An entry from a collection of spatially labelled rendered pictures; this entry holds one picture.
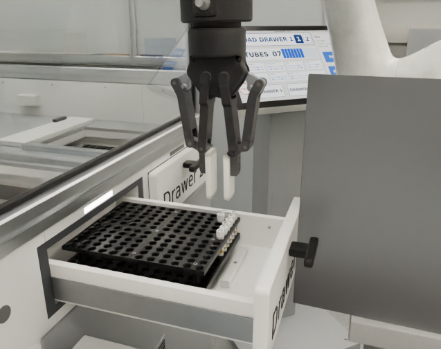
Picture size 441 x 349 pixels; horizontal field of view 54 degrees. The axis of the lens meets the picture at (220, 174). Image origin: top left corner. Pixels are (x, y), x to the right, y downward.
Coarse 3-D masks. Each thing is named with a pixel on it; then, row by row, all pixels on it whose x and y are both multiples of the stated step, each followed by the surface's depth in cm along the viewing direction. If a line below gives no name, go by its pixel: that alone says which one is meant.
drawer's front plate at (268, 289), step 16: (288, 224) 63; (288, 240) 59; (272, 256) 55; (288, 256) 60; (272, 272) 51; (288, 272) 62; (256, 288) 48; (272, 288) 49; (288, 288) 64; (256, 304) 49; (272, 304) 51; (256, 320) 49; (272, 320) 52; (256, 336) 50
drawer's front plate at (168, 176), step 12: (180, 156) 95; (192, 156) 102; (156, 168) 88; (168, 168) 90; (180, 168) 96; (156, 180) 85; (168, 180) 90; (180, 180) 97; (192, 180) 104; (204, 180) 112; (156, 192) 86
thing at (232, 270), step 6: (240, 252) 72; (246, 252) 72; (234, 258) 70; (240, 258) 70; (234, 264) 68; (240, 264) 69; (228, 270) 66; (234, 270) 66; (228, 276) 65; (234, 276) 66; (222, 282) 64; (228, 282) 63
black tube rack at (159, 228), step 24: (120, 216) 73; (144, 216) 73; (168, 216) 73; (192, 216) 73; (216, 216) 73; (72, 240) 65; (96, 240) 65; (120, 240) 64; (144, 240) 64; (168, 240) 65; (192, 240) 65; (96, 264) 64; (120, 264) 64; (144, 264) 59; (168, 264) 58; (192, 264) 58; (216, 264) 64
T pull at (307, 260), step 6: (312, 240) 62; (294, 246) 61; (300, 246) 61; (306, 246) 61; (312, 246) 60; (294, 252) 60; (300, 252) 59; (306, 252) 59; (312, 252) 59; (306, 258) 57; (312, 258) 57; (306, 264) 57; (312, 264) 57
